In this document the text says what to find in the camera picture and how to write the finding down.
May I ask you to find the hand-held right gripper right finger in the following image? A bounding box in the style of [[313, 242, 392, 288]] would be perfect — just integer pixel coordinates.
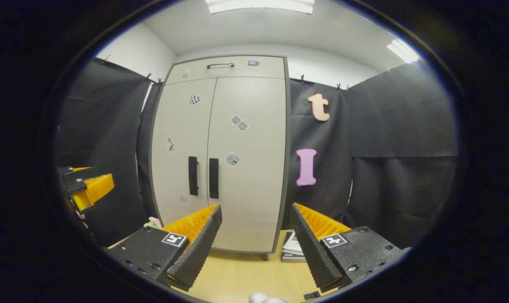
[[290, 203, 411, 294]]

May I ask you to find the small ceiling light panel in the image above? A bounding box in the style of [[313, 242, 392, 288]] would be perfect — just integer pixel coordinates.
[[386, 39, 419, 64]]

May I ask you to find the black backdrop cloth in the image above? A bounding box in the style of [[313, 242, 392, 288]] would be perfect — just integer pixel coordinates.
[[56, 57, 460, 250]]

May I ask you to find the grey double-door shoe cabinet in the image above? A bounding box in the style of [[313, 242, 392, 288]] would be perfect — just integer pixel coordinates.
[[148, 54, 291, 261]]

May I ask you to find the stack of white booklets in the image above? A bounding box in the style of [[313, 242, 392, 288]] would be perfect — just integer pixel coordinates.
[[282, 231, 307, 262]]

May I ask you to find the grey cabinet drawer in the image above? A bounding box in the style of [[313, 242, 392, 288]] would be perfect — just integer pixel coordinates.
[[165, 56, 286, 86]]

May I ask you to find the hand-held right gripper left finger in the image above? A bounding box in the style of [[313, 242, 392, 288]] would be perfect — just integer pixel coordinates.
[[105, 204, 223, 292]]

